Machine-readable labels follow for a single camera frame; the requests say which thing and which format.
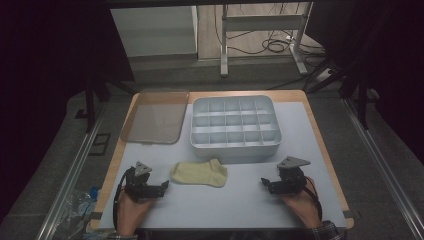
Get black stand legs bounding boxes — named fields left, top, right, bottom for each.
left=83, top=74, right=136, bottom=134

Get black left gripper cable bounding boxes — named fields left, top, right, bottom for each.
left=112, top=168, right=132, bottom=232

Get black floor cables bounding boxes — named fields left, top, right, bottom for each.
left=228, top=29, right=326, bottom=58

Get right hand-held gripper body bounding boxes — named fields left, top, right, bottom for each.
left=268, top=155, right=312, bottom=196

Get person's left hand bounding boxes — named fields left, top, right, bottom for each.
left=116, top=191, right=155, bottom=237

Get clear plastic bag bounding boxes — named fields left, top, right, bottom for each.
left=54, top=185, right=102, bottom=240

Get white table mat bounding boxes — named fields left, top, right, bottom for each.
left=99, top=101, right=348, bottom=231

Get white divided storage box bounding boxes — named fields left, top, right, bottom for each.
left=189, top=94, right=283, bottom=160

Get aluminium rail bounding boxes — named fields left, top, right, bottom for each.
left=342, top=98, right=424, bottom=240
left=35, top=101, right=108, bottom=240

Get red and black gripper cable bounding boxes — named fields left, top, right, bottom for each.
left=302, top=175, right=324, bottom=222

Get person's right hand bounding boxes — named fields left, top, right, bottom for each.
left=280, top=186, right=323, bottom=230

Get white power strip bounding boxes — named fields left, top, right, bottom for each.
left=315, top=67, right=332, bottom=84

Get white cabinet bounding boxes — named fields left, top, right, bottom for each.
left=110, top=5, right=199, bottom=58

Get dark curtain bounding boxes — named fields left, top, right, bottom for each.
left=304, top=0, right=424, bottom=164
left=0, top=0, right=135, bottom=221

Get pale yellow sock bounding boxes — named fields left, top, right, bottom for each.
left=170, top=158, right=229, bottom=189

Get white metal desk frame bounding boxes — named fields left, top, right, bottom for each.
left=219, top=2, right=314, bottom=78

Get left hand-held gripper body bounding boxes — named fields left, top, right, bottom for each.
left=124, top=161, right=162, bottom=204

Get clear plastic box lid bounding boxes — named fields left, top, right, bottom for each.
left=120, top=88, right=191, bottom=145

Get black tripod legs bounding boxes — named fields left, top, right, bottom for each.
left=302, top=58, right=370, bottom=130

